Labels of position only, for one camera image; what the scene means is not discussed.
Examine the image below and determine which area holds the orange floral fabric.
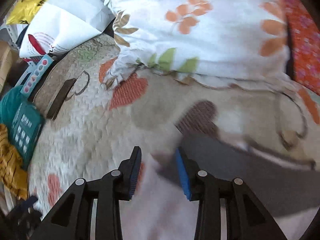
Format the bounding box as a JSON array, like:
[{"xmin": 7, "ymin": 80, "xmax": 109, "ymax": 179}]
[{"xmin": 284, "ymin": 0, "xmax": 319, "ymax": 94}]

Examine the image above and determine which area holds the pale pink knit sweater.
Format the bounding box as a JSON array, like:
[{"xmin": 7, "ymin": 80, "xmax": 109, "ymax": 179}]
[{"xmin": 121, "ymin": 135, "xmax": 319, "ymax": 239}]

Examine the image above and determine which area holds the white floral pillow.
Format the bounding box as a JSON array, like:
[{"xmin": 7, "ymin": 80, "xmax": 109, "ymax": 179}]
[{"xmin": 102, "ymin": 0, "xmax": 290, "ymax": 89}]

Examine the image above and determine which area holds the light blue dotted card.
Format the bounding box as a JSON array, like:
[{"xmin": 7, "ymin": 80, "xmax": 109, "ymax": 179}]
[{"xmin": 15, "ymin": 54, "xmax": 54, "ymax": 98}]

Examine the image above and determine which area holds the yellow plastic bag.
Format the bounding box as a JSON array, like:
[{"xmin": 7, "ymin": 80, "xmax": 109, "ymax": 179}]
[{"xmin": 6, "ymin": 0, "xmax": 47, "ymax": 25}]

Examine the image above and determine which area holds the teal box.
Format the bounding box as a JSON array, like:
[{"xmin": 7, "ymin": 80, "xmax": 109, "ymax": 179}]
[{"xmin": 1, "ymin": 86, "xmax": 44, "ymax": 170}]

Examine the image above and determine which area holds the white paper bag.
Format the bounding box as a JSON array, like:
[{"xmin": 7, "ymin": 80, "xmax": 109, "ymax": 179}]
[{"xmin": 19, "ymin": 0, "xmax": 114, "ymax": 58}]

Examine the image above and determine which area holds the mustard yellow cloth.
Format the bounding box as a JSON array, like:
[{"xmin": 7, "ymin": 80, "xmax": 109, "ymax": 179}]
[{"xmin": 0, "ymin": 124, "xmax": 28, "ymax": 200}]

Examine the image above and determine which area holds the heart patterned quilted bedspread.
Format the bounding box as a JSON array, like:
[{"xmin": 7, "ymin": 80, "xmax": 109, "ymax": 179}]
[{"xmin": 29, "ymin": 34, "xmax": 319, "ymax": 214}]

